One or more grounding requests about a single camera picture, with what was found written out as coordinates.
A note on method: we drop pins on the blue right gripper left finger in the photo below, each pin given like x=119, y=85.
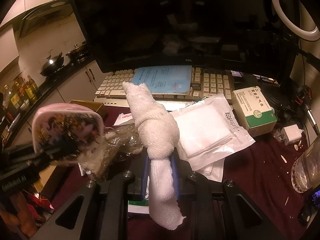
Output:
x=145, y=178

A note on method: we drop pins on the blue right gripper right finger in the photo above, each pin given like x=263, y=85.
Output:
x=175, y=176

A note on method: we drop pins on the clear bag of white gauze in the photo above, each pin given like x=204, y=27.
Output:
x=209, y=132

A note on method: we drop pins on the pink floral pouch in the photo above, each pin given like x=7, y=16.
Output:
x=67, y=133

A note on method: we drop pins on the clear plastic bag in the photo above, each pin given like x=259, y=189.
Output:
x=119, y=144

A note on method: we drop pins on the white red tissue packet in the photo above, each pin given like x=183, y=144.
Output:
x=124, y=119

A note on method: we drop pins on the brown cardboard box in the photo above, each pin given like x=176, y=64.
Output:
x=97, y=107

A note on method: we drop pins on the oil bottle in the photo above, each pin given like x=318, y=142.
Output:
x=32, y=89

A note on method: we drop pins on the blue paper booklet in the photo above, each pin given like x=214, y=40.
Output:
x=164, y=79

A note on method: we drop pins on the beige mechanical keyboard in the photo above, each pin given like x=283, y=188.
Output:
x=204, y=82

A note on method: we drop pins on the green white medicine box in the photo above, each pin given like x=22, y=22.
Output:
x=253, y=111

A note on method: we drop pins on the black wok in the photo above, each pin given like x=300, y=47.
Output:
x=52, y=65

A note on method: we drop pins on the white power adapter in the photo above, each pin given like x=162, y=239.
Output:
x=291, y=134

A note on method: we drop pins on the dark cooking pot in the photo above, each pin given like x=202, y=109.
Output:
x=78, y=52

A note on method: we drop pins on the clear glass cup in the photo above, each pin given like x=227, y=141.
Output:
x=305, y=170

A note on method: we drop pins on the black TCL monitor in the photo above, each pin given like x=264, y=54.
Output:
x=243, y=35

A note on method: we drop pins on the range hood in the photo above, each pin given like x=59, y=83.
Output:
x=43, y=15

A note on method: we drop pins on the white ring light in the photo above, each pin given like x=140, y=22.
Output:
x=311, y=35

